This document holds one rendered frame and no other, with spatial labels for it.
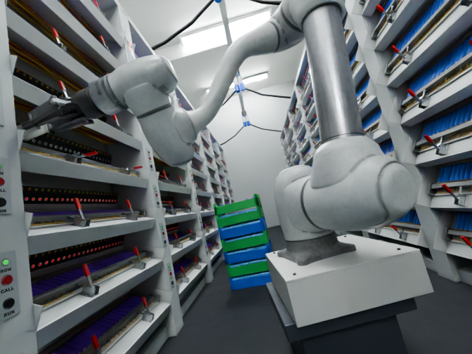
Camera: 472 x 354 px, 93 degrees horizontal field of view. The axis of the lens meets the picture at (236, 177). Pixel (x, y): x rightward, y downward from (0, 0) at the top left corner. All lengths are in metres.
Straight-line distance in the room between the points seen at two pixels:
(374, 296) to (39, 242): 0.78
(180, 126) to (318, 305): 0.55
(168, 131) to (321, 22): 0.49
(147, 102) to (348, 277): 0.63
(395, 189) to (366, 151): 0.10
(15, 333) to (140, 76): 0.58
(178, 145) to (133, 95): 0.16
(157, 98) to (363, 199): 0.52
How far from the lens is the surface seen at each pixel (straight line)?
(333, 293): 0.62
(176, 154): 0.64
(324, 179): 0.56
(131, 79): 0.63
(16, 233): 0.67
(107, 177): 0.95
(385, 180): 0.51
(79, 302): 0.80
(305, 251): 0.70
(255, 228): 1.48
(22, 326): 0.68
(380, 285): 0.67
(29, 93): 0.84
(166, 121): 0.62
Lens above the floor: 0.49
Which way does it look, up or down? 8 degrees up
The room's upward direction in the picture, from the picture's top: 13 degrees counter-clockwise
